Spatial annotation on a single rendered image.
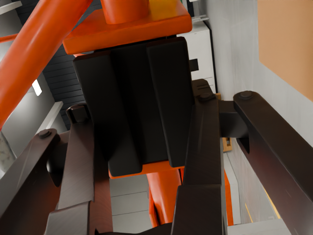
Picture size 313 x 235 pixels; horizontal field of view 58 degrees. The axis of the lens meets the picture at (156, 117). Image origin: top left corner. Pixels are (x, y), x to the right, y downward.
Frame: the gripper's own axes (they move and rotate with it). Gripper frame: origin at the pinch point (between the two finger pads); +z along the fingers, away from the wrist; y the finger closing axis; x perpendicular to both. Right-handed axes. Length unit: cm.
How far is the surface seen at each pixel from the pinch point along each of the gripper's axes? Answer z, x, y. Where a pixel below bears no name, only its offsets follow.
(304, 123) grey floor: 221, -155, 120
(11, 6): 973, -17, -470
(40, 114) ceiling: 912, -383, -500
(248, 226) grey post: 184, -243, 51
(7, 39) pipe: 818, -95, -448
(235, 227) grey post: 185, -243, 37
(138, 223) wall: 782, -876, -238
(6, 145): 470, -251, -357
